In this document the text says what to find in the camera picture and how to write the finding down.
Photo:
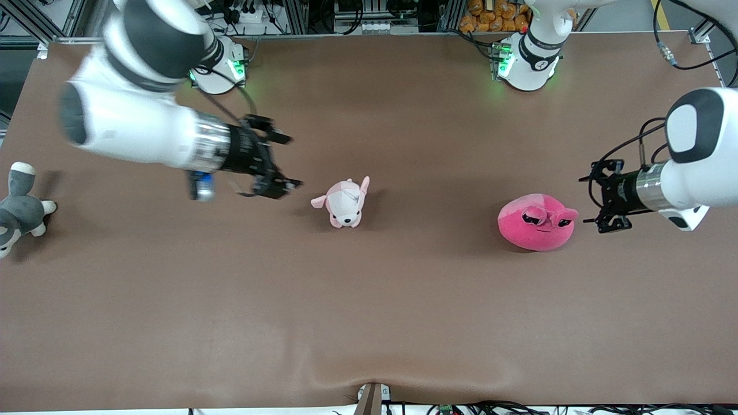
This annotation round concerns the aluminium frame profile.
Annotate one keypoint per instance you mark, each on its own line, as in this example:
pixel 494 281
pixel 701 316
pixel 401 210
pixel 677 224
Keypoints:
pixel 298 17
pixel 700 36
pixel 455 14

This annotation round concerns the small green circuit board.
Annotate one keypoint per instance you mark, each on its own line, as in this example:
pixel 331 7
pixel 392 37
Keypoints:
pixel 445 410

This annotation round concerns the pink round plush toy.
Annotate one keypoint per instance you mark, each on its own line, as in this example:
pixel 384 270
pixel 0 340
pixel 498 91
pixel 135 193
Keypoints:
pixel 536 230

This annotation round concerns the grey white husky plush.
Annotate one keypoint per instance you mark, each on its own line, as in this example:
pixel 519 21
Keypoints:
pixel 20 212

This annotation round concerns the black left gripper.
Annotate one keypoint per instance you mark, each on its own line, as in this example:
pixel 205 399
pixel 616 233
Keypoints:
pixel 621 192

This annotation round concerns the white power strip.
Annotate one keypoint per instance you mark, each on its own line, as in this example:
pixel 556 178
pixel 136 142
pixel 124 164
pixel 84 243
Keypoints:
pixel 248 15

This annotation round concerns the metal table edge bracket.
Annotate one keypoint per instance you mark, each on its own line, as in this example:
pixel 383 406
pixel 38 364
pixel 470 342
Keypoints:
pixel 371 403

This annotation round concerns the orange snack packets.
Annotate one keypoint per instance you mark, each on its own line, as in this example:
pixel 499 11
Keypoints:
pixel 496 17

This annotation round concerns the pink white dog plush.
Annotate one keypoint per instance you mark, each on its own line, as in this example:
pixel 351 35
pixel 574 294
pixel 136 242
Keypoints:
pixel 346 203

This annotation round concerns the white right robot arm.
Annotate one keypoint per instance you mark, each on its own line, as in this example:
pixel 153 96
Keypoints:
pixel 132 127

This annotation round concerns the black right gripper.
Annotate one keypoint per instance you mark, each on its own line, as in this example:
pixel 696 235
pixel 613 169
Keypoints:
pixel 245 152

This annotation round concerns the metal base connector plate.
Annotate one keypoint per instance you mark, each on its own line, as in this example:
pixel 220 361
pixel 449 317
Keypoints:
pixel 239 66
pixel 499 63

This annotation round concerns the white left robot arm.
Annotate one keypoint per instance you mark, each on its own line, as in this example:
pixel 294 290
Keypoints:
pixel 692 178

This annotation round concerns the white terminal block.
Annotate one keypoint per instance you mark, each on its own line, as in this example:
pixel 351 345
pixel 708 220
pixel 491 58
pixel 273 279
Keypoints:
pixel 378 27

